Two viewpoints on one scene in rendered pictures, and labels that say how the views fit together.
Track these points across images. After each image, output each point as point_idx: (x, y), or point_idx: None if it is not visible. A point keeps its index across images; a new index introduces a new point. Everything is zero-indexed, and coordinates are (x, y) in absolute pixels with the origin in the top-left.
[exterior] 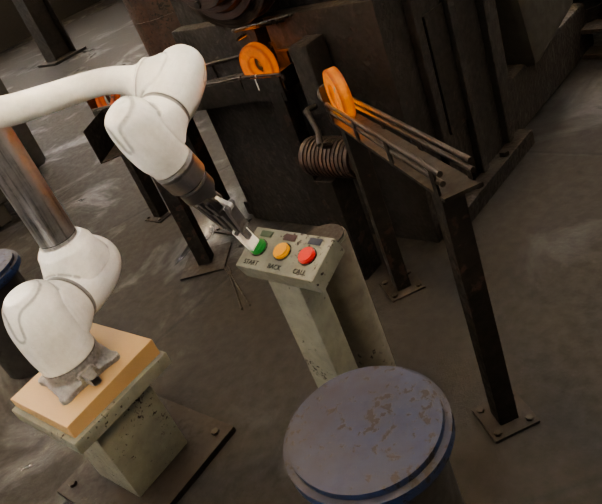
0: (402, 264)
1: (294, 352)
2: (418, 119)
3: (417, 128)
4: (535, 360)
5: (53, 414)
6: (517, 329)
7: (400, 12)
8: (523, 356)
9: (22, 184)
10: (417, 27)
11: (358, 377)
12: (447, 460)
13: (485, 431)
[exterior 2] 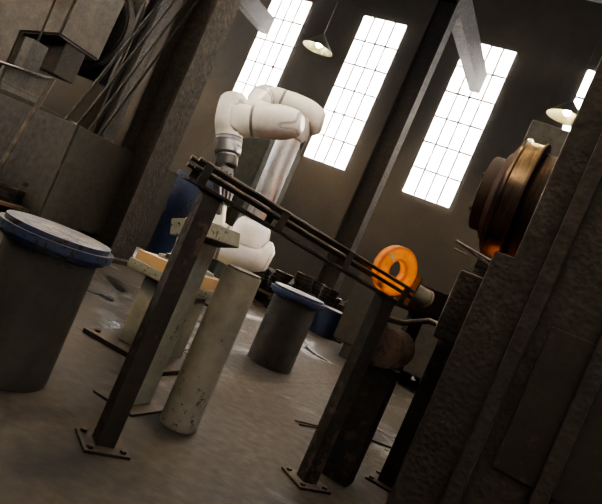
0: (314, 453)
1: (232, 416)
2: (460, 393)
3: (451, 398)
4: (163, 486)
5: (152, 253)
6: (214, 498)
7: (524, 293)
8: (173, 484)
9: (264, 174)
10: (524, 316)
11: (102, 247)
12: (13, 233)
13: None
